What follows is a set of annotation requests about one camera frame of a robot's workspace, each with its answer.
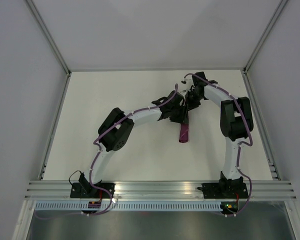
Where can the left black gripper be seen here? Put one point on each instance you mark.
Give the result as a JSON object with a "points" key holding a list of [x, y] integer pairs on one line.
{"points": [[183, 118]]}

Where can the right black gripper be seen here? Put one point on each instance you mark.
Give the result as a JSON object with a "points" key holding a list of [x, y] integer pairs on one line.
{"points": [[192, 105]]}

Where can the purple cloth napkin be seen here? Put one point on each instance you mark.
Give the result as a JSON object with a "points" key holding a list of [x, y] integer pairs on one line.
{"points": [[184, 133]]}

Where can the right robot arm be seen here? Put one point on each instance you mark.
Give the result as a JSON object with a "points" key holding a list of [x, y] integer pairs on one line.
{"points": [[236, 125]]}

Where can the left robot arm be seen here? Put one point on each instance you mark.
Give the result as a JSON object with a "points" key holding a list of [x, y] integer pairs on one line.
{"points": [[114, 132]]}

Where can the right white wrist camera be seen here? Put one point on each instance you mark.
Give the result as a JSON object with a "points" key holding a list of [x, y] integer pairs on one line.
{"points": [[187, 81]]}

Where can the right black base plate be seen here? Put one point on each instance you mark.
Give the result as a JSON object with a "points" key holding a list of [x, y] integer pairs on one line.
{"points": [[216, 191]]}

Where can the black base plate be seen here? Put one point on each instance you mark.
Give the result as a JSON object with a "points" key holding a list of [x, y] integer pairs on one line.
{"points": [[104, 190], [216, 191]]}

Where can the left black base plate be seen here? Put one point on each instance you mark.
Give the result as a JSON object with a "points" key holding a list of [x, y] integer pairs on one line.
{"points": [[104, 190]]}

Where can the right aluminium frame post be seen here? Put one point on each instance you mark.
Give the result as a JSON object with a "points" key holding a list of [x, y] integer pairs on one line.
{"points": [[265, 34]]}

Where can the aluminium frame post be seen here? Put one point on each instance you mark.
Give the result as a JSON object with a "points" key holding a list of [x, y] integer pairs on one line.
{"points": [[47, 35], [265, 34]]}

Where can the aluminium mounting rail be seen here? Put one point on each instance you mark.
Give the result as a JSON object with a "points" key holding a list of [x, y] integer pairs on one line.
{"points": [[262, 190]]}

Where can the left aluminium frame post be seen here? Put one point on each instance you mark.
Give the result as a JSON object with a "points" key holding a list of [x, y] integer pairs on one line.
{"points": [[47, 35]]}

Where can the slotted white cable duct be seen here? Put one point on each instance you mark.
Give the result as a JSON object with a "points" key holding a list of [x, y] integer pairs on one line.
{"points": [[62, 205]]}

